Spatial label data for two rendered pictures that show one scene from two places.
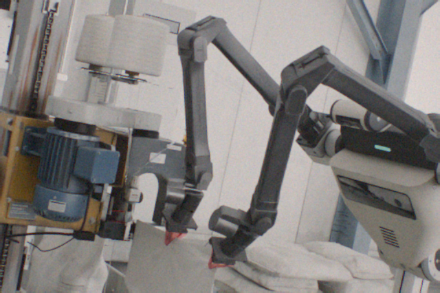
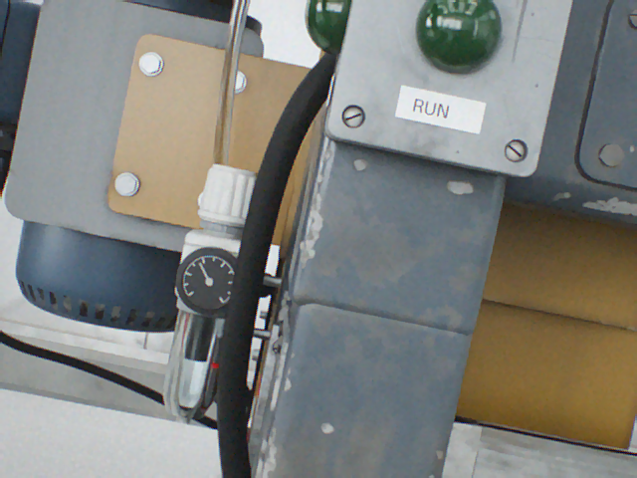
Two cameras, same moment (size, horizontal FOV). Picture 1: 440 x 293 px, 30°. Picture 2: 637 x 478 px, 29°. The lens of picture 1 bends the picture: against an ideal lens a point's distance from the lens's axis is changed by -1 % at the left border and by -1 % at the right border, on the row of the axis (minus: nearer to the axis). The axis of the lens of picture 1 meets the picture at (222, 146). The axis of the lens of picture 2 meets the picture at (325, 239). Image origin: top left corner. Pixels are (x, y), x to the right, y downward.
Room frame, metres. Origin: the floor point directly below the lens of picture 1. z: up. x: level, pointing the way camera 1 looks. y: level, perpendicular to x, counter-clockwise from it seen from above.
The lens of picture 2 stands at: (2.93, -0.33, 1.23)
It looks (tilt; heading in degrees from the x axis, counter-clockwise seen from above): 3 degrees down; 121
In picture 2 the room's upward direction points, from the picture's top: 12 degrees clockwise
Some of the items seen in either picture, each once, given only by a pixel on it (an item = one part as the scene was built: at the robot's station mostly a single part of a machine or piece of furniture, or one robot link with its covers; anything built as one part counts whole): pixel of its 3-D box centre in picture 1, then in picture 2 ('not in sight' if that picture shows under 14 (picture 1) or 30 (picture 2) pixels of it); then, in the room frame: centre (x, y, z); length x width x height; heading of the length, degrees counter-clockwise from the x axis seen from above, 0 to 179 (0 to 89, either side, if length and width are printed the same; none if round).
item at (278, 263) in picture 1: (299, 264); not in sight; (5.38, -0.65, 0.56); 0.66 x 0.42 x 0.15; 123
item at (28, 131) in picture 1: (47, 145); not in sight; (2.35, 0.49, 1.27); 0.12 x 0.09 x 0.09; 123
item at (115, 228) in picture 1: (110, 228); not in sight; (2.56, 0.29, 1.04); 0.08 x 0.06 x 0.05; 123
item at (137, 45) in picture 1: (137, 45); not in sight; (2.39, 0.30, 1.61); 0.17 x 0.17 x 0.17
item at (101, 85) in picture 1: (98, 97); not in sight; (6.46, 1.03, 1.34); 0.24 x 0.04 x 0.32; 33
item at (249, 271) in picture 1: (270, 272); not in sight; (5.53, -0.50, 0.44); 0.66 x 0.42 x 0.14; 28
